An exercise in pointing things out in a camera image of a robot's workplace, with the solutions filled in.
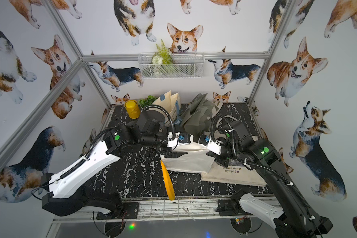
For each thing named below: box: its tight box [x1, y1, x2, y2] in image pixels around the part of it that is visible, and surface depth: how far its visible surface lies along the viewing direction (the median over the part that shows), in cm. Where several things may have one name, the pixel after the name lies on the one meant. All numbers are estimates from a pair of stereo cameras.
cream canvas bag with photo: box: [200, 160, 268, 187], surface depth 84 cm
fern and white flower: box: [151, 38, 174, 65], surface depth 84 cm
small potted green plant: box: [137, 95, 158, 109], surface depth 105 cm
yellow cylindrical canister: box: [123, 99, 141, 120], surface depth 109 cm
